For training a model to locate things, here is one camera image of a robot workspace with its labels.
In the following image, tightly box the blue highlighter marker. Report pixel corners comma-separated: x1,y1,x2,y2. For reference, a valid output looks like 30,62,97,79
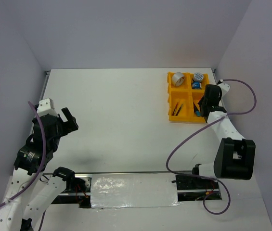
193,103,201,117

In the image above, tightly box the blue paint jar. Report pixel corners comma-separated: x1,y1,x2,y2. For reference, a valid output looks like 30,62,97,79
193,72,204,82
191,81,202,90

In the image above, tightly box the red gel pen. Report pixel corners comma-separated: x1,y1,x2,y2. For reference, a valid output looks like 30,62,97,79
171,103,179,116

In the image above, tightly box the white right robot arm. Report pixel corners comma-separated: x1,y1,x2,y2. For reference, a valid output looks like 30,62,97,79
191,83,256,188

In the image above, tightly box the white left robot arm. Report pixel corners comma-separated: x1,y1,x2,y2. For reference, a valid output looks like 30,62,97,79
0,108,90,231

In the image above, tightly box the yellow compartment tray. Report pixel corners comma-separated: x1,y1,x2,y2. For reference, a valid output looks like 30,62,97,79
167,72,209,123

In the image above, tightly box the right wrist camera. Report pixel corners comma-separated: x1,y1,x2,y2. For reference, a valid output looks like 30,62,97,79
216,79,230,98

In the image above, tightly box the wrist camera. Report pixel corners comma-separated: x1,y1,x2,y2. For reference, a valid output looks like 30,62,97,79
37,98,58,117
216,79,230,98

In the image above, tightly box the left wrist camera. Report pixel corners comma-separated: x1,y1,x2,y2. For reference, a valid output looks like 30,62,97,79
37,98,58,117

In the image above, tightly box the right table aluminium rail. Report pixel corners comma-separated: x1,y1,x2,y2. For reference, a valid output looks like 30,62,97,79
211,68,245,169

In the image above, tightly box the table aluminium rail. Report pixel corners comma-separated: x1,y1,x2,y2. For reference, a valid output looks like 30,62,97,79
211,68,245,169
28,70,50,142

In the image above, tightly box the left table aluminium rail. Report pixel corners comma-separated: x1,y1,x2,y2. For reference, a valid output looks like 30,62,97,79
28,70,50,142

